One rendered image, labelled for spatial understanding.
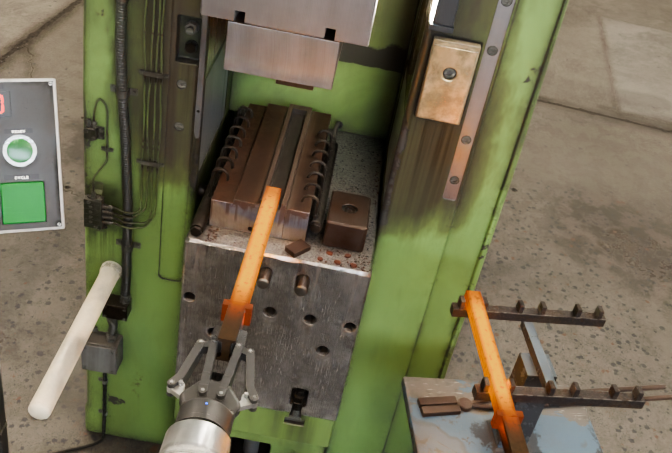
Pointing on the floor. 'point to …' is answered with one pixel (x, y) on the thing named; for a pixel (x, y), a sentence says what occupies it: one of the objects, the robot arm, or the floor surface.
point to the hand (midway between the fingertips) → (231, 330)
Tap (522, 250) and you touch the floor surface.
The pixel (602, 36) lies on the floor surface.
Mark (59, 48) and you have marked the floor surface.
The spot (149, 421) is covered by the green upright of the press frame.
